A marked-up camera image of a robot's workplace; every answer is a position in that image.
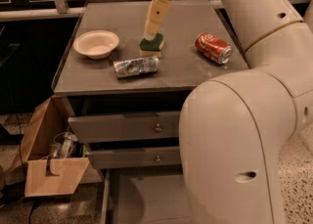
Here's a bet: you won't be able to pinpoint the red cola can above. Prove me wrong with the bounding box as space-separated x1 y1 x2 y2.
195 32 233 65

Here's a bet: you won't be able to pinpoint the clear plastic bottles in box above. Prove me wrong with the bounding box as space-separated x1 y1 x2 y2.
50 132 77 158

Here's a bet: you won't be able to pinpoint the grey drawer cabinet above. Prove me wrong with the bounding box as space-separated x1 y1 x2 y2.
51 0 250 172

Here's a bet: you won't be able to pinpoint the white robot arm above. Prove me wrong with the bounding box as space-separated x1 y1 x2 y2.
179 0 313 224

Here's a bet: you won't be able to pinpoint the green yellow sponge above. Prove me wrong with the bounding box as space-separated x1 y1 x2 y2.
139 33 164 57

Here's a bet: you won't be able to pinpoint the grey bottom drawer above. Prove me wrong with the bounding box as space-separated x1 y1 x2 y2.
101 165 191 224

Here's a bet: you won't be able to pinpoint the grey top drawer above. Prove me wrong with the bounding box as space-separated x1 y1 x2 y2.
68 112 180 143

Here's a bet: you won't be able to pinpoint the grey middle drawer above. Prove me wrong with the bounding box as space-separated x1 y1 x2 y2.
87 147 181 169

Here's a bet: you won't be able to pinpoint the silver blue crushed can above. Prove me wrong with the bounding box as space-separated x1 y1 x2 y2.
113 56 159 78

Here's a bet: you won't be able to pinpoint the white paper bowl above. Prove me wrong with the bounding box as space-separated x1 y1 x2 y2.
73 30 119 60

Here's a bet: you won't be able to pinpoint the brown cardboard box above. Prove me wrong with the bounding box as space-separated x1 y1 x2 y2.
7 96 103 198

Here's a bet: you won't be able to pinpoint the grey drawer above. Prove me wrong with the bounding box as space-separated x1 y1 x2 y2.
87 147 181 169
68 112 180 143
101 165 191 224

